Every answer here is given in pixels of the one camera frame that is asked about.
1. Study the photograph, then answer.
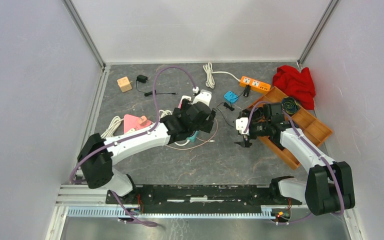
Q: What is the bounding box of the teal power strip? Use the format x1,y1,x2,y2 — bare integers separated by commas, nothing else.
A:
186,130,199,143

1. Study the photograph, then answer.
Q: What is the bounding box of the blue folding extension socket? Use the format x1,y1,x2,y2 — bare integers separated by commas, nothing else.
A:
223,91,239,104

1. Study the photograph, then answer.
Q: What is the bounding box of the black power adapter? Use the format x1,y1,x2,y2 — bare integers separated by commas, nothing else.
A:
243,85,251,98

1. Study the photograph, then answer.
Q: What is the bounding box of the white usb power strip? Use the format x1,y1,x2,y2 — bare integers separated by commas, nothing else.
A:
178,95,192,109

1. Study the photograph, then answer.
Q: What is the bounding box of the orange power strip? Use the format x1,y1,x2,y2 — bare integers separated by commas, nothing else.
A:
239,76,272,94

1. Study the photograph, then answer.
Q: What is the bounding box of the small black adapter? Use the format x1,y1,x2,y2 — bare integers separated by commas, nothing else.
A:
136,74,149,84

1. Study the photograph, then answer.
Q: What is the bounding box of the wooden cube adapter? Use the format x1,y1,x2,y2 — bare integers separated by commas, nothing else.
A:
117,76,133,93

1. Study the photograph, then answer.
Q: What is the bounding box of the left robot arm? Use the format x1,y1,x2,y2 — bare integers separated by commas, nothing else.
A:
76,100,216,204

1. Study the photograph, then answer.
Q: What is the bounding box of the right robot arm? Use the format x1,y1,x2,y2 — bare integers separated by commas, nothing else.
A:
234,101,356,216

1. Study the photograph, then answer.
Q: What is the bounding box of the red cloth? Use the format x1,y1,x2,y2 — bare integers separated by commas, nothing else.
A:
272,65,316,111

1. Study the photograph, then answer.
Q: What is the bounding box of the pink square power strip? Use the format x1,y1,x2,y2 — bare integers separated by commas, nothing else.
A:
123,114,152,134

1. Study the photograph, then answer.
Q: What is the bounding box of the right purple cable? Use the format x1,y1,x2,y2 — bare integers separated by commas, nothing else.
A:
243,100,346,226

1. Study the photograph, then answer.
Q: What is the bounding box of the purple cable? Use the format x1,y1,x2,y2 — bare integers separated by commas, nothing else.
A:
68,66,201,229
243,100,346,226

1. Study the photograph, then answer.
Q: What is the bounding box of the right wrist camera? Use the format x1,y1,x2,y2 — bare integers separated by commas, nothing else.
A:
235,117,249,135

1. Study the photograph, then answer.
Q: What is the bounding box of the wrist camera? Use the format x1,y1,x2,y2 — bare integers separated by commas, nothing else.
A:
192,90,212,107
235,117,249,135

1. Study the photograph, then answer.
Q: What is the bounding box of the black adapter cable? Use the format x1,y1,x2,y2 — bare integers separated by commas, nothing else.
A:
216,94,248,128

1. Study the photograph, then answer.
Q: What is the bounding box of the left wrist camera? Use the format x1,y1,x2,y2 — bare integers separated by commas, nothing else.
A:
192,90,212,107

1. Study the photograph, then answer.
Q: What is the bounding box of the pink thin cable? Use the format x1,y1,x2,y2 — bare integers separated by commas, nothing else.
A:
165,117,219,151

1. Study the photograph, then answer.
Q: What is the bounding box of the dark green ring object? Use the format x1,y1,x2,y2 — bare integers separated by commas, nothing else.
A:
280,96,301,116

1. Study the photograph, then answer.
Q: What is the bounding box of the white power strip cord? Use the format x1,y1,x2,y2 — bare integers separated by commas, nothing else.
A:
202,62,242,90

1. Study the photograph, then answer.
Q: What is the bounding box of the teal strip white cord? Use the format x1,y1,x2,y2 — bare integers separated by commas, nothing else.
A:
158,109,192,147

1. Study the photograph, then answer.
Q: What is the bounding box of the black thin cable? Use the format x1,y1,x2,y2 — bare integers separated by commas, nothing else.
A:
135,80,178,98

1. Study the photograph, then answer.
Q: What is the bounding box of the white coiled cord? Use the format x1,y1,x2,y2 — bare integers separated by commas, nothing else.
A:
99,115,125,139

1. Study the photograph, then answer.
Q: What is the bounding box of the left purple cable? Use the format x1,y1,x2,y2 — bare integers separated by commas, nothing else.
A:
68,66,201,229

